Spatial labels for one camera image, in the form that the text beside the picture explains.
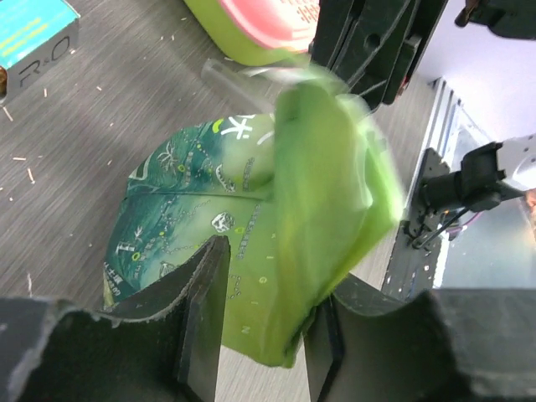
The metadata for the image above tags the teal rectangular box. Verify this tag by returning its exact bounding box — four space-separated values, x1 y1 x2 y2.
1 0 80 105

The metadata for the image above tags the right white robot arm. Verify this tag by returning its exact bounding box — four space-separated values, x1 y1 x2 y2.
310 0 535 213

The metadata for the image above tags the clear plastic scoop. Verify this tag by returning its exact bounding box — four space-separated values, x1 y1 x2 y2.
201 59 290 113

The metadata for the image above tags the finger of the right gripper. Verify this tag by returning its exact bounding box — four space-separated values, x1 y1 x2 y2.
310 0 365 80
347 0 446 111

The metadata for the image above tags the green cat litter bag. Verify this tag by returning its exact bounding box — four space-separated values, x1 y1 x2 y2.
104 65 405 368

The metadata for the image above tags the aluminium frame rail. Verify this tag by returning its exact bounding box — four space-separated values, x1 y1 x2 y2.
423 78 461 167

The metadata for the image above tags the pink green litter box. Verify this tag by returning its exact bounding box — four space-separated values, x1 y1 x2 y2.
185 0 320 66

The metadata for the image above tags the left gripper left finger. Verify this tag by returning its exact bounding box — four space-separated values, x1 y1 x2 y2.
1 236 230 401

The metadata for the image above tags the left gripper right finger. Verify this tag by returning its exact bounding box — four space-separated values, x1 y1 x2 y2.
304 276 535 402

